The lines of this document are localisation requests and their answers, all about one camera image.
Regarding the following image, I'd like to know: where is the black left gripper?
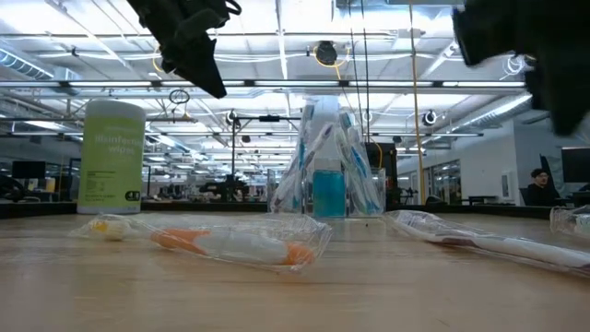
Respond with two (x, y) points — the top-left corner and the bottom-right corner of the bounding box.
(126, 0), (230, 100)

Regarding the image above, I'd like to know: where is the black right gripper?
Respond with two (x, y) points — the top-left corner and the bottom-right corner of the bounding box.
(454, 0), (590, 136)

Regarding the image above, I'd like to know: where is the green white toothbrush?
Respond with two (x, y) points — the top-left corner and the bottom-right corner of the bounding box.
(549, 204), (590, 242)
(346, 124), (375, 213)

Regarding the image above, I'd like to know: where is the purple white toothbrush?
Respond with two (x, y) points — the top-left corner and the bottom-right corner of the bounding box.
(382, 209), (590, 279)
(271, 122), (336, 213)

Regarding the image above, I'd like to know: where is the orange white toothbrush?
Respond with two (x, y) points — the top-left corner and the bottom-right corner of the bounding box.
(68, 211), (334, 274)

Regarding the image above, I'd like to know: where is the person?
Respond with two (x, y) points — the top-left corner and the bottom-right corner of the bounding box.
(519, 167), (568, 208)

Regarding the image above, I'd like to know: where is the long ceiling light bar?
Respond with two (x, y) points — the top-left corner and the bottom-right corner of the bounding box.
(0, 78), (529, 90)

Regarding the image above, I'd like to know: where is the green disinfecting wipes canister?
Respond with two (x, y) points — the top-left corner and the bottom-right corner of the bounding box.
(77, 100), (148, 216)

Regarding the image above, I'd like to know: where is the black background robot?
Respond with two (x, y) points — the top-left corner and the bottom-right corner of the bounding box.
(198, 174), (253, 203)

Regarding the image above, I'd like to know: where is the clear acrylic organizer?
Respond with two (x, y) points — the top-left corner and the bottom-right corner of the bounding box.
(266, 163), (387, 219)

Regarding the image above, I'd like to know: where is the black desk monitor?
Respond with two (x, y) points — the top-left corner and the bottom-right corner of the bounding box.
(11, 160), (47, 181)

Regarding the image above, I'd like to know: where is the black cabinet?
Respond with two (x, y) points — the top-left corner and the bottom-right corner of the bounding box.
(363, 141), (398, 208)

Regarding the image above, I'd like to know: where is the black coiled ceiling cable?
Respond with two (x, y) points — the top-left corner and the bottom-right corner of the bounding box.
(168, 89), (192, 106)

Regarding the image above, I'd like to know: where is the silver ceiling air duct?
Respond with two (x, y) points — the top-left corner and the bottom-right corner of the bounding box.
(0, 48), (56, 82)
(454, 89), (536, 135)

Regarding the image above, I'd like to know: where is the black wall monitor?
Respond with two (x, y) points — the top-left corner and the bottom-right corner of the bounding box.
(560, 146), (590, 184)

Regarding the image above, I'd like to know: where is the black metal stand frame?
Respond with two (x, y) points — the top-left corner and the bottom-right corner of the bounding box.
(230, 114), (309, 204)

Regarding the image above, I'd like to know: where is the black ceiling reel yellow cord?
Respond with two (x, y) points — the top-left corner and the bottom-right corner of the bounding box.
(312, 40), (351, 70)

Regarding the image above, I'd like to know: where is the black aluminium table frame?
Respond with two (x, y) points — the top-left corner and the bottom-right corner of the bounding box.
(0, 198), (590, 218)

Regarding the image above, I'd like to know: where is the thin black hanging cable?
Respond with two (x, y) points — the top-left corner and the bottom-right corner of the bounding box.
(347, 0), (366, 147)
(360, 0), (372, 147)

